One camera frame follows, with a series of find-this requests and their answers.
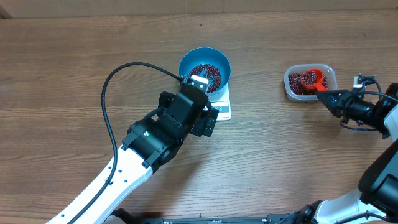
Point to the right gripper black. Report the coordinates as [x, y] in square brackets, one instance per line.
[342, 102]

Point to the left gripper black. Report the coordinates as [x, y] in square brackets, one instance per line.
[206, 123]

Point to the orange measuring scoop blue handle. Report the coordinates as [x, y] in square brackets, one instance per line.
[313, 80]

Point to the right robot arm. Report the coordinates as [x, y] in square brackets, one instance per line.
[375, 198]

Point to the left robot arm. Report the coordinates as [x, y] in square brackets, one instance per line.
[149, 144]

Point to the white digital kitchen scale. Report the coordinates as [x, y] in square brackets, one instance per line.
[220, 100]

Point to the red beans in bowl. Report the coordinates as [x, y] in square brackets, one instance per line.
[209, 72]

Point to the teal plastic bowl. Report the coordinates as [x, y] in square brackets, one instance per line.
[206, 55]

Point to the clear plastic bean container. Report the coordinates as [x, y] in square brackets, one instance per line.
[329, 82]

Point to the red beans in container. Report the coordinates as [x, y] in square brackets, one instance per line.
[296, 87]

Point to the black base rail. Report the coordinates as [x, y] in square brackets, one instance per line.
[126, 217]

